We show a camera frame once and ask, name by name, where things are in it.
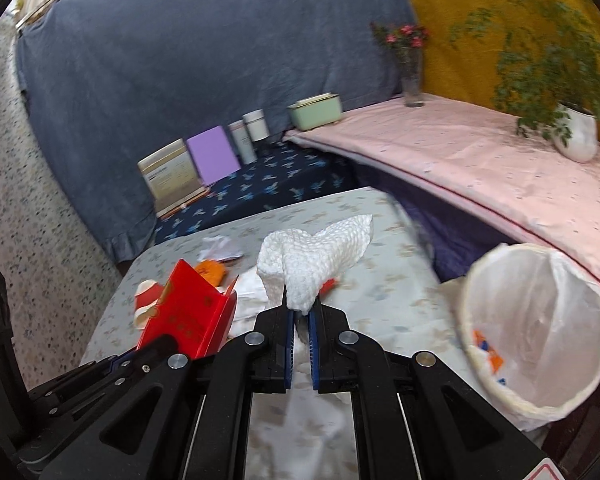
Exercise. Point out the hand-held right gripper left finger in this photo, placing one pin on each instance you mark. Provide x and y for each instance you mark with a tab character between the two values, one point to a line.
289	347

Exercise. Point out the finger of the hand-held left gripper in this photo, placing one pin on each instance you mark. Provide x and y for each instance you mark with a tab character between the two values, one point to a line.
115	361
95	385

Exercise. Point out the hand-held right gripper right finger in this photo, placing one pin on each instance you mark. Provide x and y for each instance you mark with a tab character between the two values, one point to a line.
316	355

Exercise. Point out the white paper towel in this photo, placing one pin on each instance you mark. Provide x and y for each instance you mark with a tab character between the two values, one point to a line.
305	260

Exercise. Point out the red cardboard box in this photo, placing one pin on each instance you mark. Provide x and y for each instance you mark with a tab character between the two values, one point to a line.
185	305

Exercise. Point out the orange snack wrapper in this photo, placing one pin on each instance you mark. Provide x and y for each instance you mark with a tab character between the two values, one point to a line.
212	271

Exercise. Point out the white bagged trash bin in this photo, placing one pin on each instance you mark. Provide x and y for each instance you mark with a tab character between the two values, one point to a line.
535	325

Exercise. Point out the white tissue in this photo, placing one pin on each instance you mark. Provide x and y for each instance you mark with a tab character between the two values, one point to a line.
250	300

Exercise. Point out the red white striped paper cup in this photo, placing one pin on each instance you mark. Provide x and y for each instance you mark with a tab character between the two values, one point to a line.
147	302

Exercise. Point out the small red wrapper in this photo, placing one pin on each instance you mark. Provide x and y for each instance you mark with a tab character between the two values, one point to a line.
328	285

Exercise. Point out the light floral tablecloth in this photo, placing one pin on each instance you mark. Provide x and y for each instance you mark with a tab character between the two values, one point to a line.
380	270

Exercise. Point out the crumpled white paper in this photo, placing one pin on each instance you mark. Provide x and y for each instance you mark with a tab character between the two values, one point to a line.
220	249

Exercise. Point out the navy printed cloth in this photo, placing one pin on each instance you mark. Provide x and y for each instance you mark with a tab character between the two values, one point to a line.
270	185

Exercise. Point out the orange packet in bin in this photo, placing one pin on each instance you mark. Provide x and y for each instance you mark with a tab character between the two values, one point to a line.
487	352

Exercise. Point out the dark purple cloth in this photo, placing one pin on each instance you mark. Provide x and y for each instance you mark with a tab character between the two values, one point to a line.
430	220

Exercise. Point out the beige printed box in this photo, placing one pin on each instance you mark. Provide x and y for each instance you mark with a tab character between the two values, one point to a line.
172	177

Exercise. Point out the tall white canister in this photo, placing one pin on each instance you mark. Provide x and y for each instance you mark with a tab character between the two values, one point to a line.
242	142

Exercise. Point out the white canister dark base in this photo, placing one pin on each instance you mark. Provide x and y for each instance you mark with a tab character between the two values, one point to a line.
256	125

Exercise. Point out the pale green box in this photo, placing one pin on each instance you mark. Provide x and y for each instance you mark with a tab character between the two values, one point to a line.
315	112

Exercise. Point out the pink cloth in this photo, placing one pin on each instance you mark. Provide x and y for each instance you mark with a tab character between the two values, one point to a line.
455	160

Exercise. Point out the glass vase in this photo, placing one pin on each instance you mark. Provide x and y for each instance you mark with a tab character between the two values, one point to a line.
411	85

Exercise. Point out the blue grey blanket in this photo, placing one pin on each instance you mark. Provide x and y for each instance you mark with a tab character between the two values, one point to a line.
180	50

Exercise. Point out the pink flower bunch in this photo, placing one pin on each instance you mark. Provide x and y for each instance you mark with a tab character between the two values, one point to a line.
402	35

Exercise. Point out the white plant pot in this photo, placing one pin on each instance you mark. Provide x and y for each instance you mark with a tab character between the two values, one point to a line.
577	135

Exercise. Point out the green leafy plant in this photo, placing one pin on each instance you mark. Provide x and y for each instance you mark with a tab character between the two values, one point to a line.
540	70

